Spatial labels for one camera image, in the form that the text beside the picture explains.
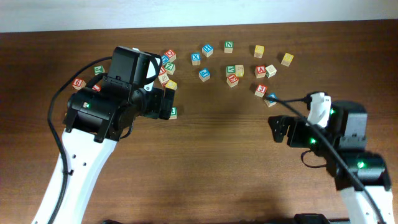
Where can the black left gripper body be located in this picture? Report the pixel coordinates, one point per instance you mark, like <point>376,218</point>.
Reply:
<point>157,102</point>

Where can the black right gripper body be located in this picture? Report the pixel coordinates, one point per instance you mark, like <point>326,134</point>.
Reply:
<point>298,131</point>

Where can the green R block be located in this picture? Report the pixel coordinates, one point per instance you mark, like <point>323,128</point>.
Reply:
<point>173,114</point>

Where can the yellow S block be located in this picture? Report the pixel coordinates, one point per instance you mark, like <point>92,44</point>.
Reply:
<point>259,51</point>

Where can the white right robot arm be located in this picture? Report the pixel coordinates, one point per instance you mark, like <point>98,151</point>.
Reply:
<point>336,132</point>

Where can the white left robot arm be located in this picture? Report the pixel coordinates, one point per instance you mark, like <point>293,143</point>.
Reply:
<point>98,116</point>

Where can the yellow block centre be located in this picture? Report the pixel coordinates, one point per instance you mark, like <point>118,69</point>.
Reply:
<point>171,85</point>

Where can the red leaf picture block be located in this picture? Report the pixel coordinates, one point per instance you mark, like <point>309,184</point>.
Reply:
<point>164,79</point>

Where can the red U block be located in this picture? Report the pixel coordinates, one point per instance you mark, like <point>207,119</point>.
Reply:
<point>162,71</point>

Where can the green Z block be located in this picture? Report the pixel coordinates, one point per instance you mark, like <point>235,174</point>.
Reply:
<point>170,68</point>

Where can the blue I block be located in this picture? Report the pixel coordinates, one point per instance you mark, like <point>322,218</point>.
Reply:
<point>269,102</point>

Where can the blue D block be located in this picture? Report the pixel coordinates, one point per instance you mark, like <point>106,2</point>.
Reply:
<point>165,59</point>

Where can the red Q block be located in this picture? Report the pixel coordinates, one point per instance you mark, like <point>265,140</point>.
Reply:
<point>171,55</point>

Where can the blue block centre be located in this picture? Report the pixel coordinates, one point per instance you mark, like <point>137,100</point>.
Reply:
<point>204,74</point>

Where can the blue X block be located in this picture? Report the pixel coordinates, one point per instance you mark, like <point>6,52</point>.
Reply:
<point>196,58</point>

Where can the red 3 block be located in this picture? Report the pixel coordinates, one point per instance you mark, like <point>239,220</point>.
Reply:
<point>260,90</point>

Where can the red 1 block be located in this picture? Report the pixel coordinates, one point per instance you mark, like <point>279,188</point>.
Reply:
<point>96,87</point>

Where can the green J block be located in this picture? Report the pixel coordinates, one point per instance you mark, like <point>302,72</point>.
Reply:
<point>99,69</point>

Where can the white O block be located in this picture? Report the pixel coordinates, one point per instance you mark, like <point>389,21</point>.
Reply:
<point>270,71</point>

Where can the blue H block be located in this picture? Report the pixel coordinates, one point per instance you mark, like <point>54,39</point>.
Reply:
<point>207,50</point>

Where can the red V block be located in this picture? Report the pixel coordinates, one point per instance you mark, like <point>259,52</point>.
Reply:
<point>260,71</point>

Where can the red E block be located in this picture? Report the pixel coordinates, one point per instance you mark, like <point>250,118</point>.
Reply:
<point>232,80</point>

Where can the yellow block far right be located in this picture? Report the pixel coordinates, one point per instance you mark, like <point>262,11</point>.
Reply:
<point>287,59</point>

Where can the green V block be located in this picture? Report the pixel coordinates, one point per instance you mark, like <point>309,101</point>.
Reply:
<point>230,69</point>

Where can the red 6 block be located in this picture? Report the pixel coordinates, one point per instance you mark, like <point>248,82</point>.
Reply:
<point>78,83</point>

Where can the plain wooden picture block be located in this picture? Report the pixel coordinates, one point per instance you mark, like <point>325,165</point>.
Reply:
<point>239,70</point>

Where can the green N block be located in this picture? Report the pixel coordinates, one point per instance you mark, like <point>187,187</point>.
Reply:
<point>228,47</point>

